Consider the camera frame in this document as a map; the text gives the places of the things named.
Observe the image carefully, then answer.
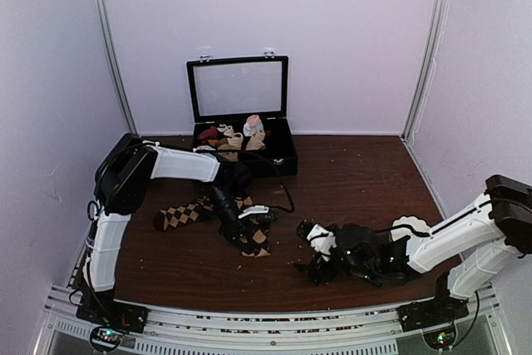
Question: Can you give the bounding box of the aluminium right corner post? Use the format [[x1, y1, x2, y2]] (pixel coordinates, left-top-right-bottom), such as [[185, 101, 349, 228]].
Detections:
[[401, 0, 449, 144]]

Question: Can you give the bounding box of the dark red rolled sock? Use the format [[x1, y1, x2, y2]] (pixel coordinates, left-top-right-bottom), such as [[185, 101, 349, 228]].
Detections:
[[197, 126, 219, 143]]

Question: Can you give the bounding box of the pink teal white rolled sock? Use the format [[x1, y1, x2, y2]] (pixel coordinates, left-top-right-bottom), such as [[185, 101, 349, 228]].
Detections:
[[243, 114, 264, 137]]

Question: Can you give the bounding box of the beige rolled sock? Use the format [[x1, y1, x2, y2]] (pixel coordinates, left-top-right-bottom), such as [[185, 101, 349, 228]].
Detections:
[[245, 131, 266, 151]]

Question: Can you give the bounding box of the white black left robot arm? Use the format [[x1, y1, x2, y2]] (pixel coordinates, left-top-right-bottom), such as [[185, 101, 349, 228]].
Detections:
[[76, 133, 252, 331]]

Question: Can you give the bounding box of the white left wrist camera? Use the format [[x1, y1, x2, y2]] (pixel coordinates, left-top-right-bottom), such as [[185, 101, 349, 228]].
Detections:
[[238, 205, 269, 219]]

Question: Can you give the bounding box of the brown tan argyle sock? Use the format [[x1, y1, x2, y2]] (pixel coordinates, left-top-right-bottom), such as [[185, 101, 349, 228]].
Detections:
[[153, 196, 214, 232], [235, 196, 277, 258]]

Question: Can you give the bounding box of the aluminium left corner post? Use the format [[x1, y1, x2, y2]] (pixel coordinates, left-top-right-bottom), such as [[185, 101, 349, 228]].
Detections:
[[95, 0, 138, 134]]

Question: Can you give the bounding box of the black box with glass lid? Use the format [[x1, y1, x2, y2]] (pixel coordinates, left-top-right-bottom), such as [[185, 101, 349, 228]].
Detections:
[[186, 54, 298, 178]]

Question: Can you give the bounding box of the cream rolled sock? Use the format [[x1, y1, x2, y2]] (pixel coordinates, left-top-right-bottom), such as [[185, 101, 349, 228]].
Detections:
[[217, 124, 244, 150]]

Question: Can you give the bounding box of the aluminium front rail frame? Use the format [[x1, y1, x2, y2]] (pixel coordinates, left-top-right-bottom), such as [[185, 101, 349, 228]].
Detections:
[[30, 284, 517, 354]]

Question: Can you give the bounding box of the white scalloped bowl right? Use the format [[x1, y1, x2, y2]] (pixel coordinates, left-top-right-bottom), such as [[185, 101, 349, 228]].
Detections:
[[391, 216, 431, 241]]

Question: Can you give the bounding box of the aluminium corner post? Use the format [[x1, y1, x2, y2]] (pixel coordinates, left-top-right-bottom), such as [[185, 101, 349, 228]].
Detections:
[[95, 0, 138, 134], [401, 0, 449, 144]]

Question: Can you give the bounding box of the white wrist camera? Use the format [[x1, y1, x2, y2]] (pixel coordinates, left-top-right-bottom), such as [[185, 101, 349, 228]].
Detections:
[[238, 205, 269, 219], [306, 224, 337, 262]]

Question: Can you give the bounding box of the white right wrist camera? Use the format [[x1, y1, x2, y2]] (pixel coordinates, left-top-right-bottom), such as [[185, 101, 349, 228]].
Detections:
[[306, 224, 337, 262]]

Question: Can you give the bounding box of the tan rolled sock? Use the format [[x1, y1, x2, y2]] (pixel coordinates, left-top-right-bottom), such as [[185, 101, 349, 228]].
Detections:
[[217, 143, 241, 162]]

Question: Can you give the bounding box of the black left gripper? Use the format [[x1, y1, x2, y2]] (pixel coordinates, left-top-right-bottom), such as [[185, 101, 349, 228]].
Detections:
[[204, 184, 253, 255]]

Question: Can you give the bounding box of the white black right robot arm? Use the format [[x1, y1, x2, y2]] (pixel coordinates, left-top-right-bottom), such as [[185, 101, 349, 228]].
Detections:
[[295, 175, 531, 331]]

